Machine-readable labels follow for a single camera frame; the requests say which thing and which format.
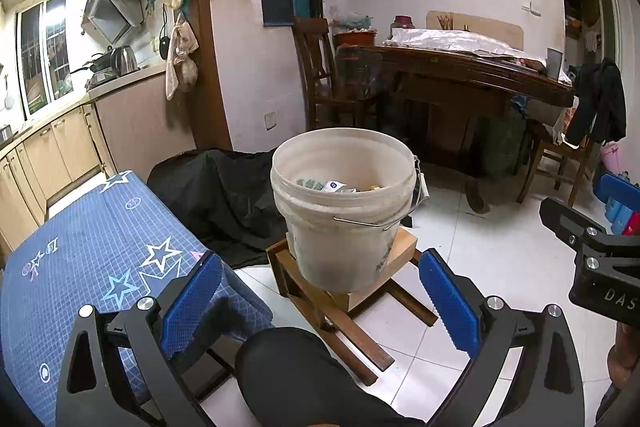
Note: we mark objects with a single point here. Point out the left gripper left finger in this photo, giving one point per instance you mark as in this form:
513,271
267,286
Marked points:
94,389

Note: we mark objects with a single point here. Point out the black hanging ladle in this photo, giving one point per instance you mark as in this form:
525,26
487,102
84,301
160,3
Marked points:
163,43

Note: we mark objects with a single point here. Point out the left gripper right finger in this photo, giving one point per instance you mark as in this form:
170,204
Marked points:
546,389

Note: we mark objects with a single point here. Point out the pink hanging plastic bag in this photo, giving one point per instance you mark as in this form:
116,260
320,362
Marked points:
181,72

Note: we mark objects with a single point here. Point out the black cloth covered seat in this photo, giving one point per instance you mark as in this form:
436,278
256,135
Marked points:
225,199

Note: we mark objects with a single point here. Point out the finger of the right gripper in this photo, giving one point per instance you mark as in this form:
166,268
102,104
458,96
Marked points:
568,225

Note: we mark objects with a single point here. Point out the wooden dining table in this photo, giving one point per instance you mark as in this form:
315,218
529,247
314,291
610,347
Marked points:
471,87

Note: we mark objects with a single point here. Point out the black trousered knee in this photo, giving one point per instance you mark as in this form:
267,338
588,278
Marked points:
287,377

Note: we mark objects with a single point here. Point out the steel kettle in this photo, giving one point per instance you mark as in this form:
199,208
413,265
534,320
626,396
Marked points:
123,60

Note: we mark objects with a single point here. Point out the wooden chair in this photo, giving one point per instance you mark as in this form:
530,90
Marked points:
319,73

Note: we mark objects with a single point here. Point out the black jacket on chair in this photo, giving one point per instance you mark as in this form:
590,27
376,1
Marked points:
601,110

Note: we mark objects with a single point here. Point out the kitchen window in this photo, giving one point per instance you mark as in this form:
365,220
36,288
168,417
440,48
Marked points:
42,55

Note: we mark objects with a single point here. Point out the right hand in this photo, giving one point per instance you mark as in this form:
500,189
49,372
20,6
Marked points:
623,357

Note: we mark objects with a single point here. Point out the white plastic bucket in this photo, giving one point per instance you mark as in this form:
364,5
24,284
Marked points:
341,237

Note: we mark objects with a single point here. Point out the wooden stool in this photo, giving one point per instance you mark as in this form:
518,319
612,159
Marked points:
332,315

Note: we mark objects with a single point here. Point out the range hood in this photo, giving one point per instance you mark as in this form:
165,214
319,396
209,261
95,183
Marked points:
110,22

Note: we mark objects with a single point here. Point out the green snack bag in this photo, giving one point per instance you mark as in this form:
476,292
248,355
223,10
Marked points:
310,183

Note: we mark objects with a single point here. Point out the blue grid tablecloth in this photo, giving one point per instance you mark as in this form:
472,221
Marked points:
113,246

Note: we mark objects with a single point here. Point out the beige kitchen cabinets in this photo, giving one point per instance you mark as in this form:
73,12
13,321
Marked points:
124,124

